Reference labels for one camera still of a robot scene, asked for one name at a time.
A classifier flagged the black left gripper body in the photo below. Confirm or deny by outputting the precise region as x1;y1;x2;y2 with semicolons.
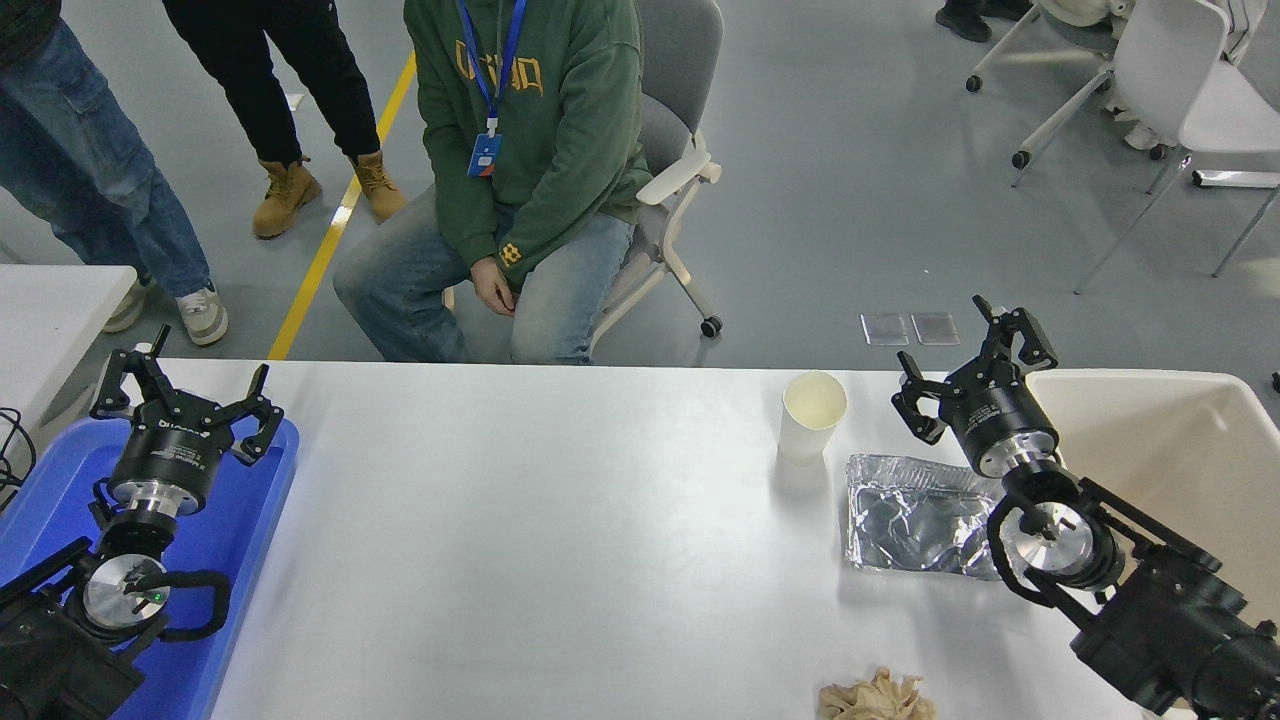
108;404;239;501

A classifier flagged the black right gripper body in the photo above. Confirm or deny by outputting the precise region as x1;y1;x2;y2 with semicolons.
940;360;1061;473

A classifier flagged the foil tray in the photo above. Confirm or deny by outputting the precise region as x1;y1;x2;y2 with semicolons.
845;453;1013;582

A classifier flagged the white paper cup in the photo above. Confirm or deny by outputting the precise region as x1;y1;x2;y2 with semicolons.
778;370;849;466

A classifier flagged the seated person's left hand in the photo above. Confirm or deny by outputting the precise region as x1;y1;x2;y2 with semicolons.
470;257;518;318

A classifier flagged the blue plastic tray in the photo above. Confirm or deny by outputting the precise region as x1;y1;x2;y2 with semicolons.
0;415;301;720

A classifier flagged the white side table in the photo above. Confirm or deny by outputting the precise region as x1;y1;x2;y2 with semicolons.
0;264;139;481

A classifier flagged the large pale bin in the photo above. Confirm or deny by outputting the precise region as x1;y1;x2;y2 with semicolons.
1025;368;1280;720

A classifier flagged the white rolling chair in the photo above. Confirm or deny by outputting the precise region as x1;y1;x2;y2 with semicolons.
964;0;1169;171

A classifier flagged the standing person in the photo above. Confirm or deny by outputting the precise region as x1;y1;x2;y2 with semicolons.
162;0;409;240
0;0;229;347

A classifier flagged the crumpled tan paper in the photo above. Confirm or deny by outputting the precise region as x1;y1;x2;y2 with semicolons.
817;667;938;720

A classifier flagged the white table foot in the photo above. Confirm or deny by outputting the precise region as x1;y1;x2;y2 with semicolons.
1192;169;1280;190

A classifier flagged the white shell chair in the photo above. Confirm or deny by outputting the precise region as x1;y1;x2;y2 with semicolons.
1075;0;1280;296

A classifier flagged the seated person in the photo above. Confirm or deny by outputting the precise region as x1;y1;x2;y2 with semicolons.
333;0;653;364

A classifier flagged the grey office chair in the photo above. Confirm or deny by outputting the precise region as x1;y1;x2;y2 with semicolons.
443;0;724;363

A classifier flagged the black cable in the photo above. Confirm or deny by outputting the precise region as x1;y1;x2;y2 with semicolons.
0;407;38;511

